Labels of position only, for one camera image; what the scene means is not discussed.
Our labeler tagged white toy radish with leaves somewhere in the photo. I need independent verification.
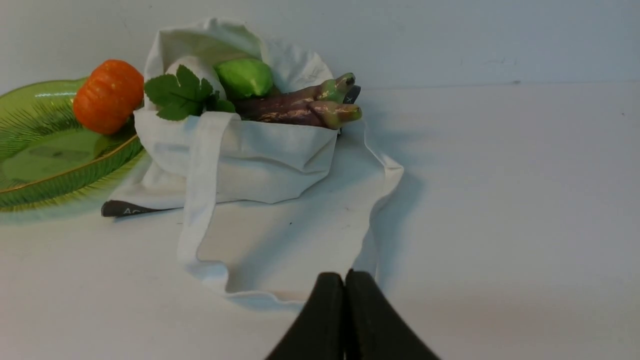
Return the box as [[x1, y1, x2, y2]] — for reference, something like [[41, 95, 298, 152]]
[[144, 55, 236, 121]]

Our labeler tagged green toy pepper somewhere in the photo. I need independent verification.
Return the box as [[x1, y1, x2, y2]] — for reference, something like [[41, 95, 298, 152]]
[[214, 58, 274, 100]]

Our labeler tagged purple toy eggplant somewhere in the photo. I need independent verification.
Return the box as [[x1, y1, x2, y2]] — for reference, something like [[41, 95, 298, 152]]
[[240, 101, 362, 130], [231, 72, 355, 114]]

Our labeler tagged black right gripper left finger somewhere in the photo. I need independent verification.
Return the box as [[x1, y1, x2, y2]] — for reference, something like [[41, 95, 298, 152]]
[[267, 272, 345, 360]]

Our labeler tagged purple toy eggplant upper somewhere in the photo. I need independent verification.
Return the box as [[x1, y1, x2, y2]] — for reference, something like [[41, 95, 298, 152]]
[[231, 72, 355, 114]]

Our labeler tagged green glass plate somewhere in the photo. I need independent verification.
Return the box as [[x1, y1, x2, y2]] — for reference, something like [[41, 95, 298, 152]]
[[0, 78, 143, 208]]

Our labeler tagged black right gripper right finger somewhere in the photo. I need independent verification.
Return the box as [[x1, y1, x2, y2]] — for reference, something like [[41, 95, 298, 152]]
[[345, 269, 439, 360]]

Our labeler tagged purple toy eggplant lower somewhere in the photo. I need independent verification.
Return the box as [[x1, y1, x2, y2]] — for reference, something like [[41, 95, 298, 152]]
[[240, 101, 362, 130]]

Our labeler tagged white cloth tote bag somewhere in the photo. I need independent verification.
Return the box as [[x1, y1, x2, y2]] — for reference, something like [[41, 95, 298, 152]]
[[101, 18, 404, 308]]

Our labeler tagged orange toy pumpkin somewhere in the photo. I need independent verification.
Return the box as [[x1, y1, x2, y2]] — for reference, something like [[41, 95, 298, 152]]
[[72, 59, 144, 135]]

